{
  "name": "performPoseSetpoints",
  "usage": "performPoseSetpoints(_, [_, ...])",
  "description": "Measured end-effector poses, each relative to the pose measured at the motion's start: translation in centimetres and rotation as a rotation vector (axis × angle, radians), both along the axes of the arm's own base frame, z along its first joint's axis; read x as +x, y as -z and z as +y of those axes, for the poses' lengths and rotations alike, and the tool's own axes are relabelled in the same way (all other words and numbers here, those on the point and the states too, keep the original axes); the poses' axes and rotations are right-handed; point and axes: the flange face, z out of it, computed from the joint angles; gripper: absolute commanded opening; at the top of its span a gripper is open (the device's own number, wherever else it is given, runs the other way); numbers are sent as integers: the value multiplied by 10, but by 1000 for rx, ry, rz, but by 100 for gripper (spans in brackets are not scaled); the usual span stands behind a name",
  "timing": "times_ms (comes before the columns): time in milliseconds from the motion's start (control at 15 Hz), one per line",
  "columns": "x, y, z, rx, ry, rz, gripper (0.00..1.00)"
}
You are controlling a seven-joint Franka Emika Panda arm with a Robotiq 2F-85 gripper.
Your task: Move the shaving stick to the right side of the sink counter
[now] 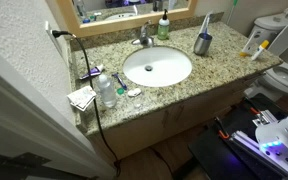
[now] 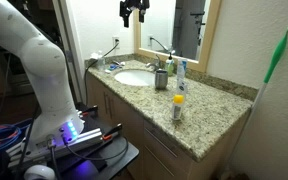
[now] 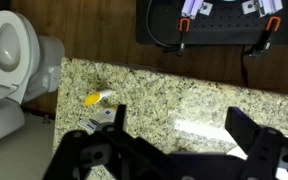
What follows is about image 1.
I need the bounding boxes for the white paper packets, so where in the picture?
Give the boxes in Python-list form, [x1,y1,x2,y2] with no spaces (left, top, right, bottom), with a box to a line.
[67,86,96,111]

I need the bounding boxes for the black power cord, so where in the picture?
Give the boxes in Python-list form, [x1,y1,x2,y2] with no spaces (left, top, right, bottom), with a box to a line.
[51,29,122,178]

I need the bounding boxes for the purple toothpaste tube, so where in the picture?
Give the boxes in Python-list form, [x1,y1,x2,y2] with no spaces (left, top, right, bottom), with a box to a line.
[80,64,104,80]

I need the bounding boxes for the small white soap piece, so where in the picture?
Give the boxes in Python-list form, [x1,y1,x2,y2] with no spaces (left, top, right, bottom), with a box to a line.
[128,88,142,97]

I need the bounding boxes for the wooden vanity cabinet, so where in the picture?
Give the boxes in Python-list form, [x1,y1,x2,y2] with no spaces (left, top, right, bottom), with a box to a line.
[87,73,264,161]

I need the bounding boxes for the black robot cart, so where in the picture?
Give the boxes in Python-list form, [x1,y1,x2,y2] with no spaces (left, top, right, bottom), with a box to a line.
[189,94,288,180]

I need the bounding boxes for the wood framed mirror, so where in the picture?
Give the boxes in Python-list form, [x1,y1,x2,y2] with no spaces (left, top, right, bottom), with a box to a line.
[55,0,198,37]

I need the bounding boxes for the stainless steel cup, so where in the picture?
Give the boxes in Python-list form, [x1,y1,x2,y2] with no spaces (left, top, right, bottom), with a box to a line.
[194,33,213,55]

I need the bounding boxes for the orange handled clamp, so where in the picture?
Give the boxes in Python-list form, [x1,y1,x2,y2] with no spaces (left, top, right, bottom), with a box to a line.
[215,117,230,139]

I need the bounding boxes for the clear plastic water bottle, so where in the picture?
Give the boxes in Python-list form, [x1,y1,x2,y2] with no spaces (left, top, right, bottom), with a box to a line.
[98,74,117,108]

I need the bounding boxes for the white wall outlet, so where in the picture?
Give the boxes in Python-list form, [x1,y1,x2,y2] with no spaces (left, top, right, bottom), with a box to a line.
[45,21,63,57]

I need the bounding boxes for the white oval sink basin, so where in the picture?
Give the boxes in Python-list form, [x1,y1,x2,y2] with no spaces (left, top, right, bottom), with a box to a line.
[123,46,192,87]

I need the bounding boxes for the yellow capped white tube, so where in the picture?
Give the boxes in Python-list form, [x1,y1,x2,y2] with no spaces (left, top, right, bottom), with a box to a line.
[251,40,269,61]

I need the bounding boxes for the white toilet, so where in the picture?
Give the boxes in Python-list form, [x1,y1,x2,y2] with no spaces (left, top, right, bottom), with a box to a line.
[242,8,288,101]

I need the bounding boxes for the white blue toothpaste tube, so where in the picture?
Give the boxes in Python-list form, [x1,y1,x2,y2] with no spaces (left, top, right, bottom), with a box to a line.
[199,11,213,34]

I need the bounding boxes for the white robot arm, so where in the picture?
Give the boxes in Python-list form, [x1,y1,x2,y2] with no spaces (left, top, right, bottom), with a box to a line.
[255,116,288,173]

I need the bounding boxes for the green bottle cap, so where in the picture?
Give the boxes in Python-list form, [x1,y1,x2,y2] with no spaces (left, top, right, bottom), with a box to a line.
[117,88,125,95]

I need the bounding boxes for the chrome faucet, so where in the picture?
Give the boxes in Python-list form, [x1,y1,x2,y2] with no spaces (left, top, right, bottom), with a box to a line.
[132,20,154,47]

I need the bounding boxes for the white door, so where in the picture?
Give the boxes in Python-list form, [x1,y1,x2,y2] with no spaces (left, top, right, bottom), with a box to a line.
[0,45,115,180]

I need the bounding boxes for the green soap pump bottle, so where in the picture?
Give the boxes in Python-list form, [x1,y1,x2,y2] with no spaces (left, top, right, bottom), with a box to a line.
[157,10,170,40]

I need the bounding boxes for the blue shaving razor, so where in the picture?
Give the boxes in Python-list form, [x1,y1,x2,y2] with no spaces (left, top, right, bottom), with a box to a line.
[112,73,127,90]

